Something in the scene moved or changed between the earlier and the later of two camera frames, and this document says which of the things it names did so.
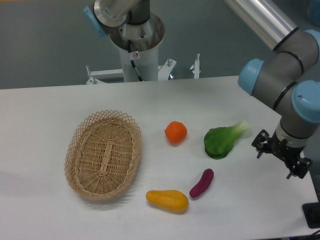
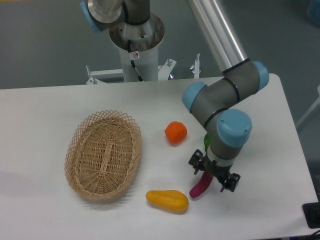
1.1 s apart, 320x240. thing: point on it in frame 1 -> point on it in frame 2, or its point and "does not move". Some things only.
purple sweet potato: x=203 y=183 does not move
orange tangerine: x=176 y=131 does not move
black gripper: x=290 y=153 -> x=198 y=161
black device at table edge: x=311 y=211 does not move
